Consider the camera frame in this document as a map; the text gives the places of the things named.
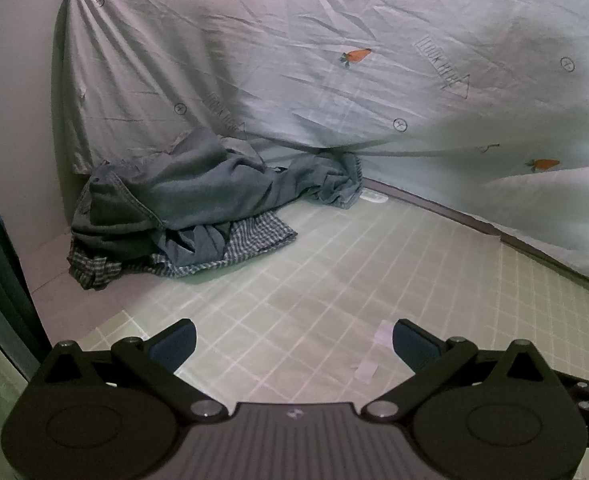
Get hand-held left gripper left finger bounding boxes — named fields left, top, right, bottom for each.
left=34, top=317, right=234, bottom=420

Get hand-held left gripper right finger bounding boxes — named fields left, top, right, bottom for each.
left=363, top=317, right=555, bottom=421

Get blue denim jeans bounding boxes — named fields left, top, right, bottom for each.
left=254, top=152, right=364, bottom=210

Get pale tape piece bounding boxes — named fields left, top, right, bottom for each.
left=372, top=320, right=396, bottom=349
left=352, top=357, right=383, bottom=384

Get green grid mat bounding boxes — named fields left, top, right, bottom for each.
left=77, top=180, right=589, bottom=406

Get blue checked shirt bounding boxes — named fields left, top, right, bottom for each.
left=67, top=211, right=299, bottom=291

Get carrot print bed sheet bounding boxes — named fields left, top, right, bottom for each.
left=54, top=0, right=589, bottom=292

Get grey drawstring garment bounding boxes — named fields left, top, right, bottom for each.
left=69, top=127, right=295, bottom=263

